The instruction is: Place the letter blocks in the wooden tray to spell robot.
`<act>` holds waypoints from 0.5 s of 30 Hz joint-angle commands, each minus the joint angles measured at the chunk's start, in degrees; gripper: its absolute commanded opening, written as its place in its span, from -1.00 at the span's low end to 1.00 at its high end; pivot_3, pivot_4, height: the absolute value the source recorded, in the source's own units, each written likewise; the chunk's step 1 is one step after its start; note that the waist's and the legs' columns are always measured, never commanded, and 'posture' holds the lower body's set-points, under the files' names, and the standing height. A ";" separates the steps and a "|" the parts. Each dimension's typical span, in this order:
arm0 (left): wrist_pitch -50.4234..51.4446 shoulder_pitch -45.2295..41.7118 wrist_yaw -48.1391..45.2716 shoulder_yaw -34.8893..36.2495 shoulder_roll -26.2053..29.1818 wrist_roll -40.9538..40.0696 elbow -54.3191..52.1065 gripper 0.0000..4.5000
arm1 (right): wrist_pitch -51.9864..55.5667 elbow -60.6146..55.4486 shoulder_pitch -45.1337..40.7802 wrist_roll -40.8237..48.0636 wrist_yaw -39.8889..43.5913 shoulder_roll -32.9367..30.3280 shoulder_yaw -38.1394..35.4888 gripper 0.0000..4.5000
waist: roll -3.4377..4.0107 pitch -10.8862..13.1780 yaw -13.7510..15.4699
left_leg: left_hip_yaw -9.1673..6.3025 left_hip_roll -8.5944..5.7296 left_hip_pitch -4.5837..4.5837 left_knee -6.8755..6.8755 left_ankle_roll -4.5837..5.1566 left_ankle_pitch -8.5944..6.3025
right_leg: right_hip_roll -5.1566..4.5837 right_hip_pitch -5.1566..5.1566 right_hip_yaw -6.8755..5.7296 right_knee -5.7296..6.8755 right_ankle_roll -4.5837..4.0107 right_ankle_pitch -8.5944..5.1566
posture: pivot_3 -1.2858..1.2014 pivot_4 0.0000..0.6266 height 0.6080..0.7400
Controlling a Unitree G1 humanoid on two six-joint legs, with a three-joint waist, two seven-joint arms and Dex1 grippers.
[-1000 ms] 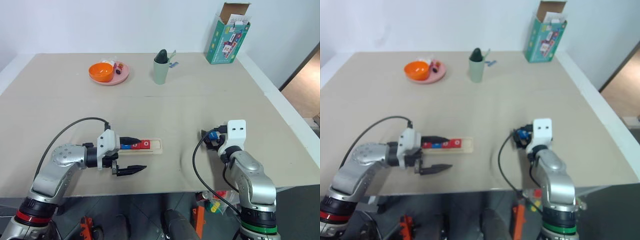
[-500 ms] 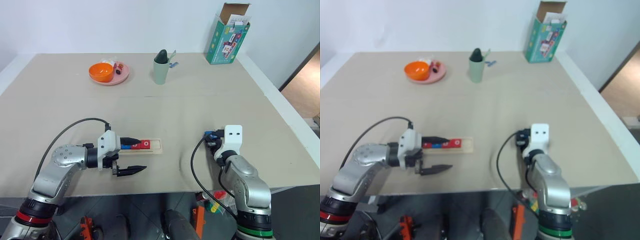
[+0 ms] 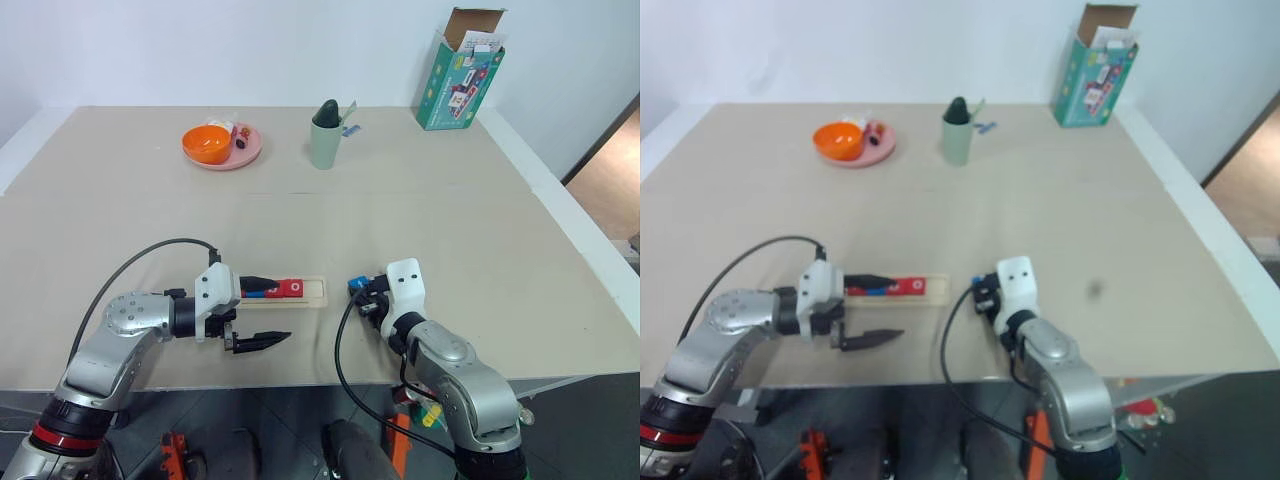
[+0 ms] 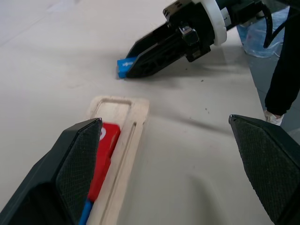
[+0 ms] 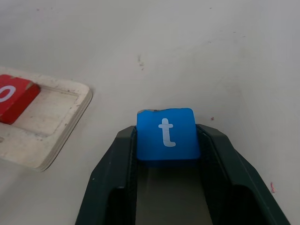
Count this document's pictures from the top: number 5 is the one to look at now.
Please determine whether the wooden letter tile rack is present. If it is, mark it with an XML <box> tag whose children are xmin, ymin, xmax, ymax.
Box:
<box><xmin>0</xmin><ymin>66</ymin><xmax>93</xmax><ymax>173</ymax></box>

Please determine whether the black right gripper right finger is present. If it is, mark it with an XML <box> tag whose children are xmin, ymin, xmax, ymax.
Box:
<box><xmin>195</xmin><ymin>123</ymin><xmax>292</xmax><ymax>225</ymax></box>

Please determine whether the small red letter tile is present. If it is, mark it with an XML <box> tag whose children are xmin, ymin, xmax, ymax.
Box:
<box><xmin>0</xmin><ymin>74</ymin><xmax>41</xmax><ymax>125</ymax></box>

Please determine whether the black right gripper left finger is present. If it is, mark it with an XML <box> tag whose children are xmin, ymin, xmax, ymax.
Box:
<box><xmin>75</xmin><ymin>125</ymin><xmax>139</xmax><ymax>225</ymax></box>

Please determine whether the blue letter tile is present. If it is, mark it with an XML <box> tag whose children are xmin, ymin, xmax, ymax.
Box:
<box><xmin>136</xmin><ymin>107</ymin><xmax>202</xmax><ymax>168</ymax></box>

